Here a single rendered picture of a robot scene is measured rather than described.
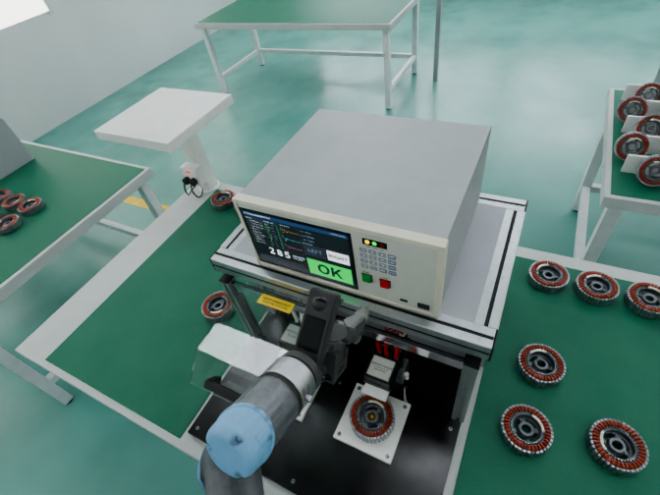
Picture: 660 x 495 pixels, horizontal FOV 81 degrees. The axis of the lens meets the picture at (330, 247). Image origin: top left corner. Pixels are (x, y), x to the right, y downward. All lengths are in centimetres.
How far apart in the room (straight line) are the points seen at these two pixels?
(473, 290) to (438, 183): 24
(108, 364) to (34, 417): 119
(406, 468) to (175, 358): 75
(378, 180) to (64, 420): 209
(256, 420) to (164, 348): 91
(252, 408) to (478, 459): 69
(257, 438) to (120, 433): 180
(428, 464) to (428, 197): 62
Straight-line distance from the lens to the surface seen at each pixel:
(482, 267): 90
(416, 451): 106
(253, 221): 83
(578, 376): 124
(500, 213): 103
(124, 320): 155
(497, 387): 116
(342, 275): 81
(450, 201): 73
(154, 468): 212
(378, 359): 98
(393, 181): 78
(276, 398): 53
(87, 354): 154
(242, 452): 50
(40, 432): 255
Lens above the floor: 179
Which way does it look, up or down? 45 degrees down
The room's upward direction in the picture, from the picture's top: 12 degrees counter-clockwise
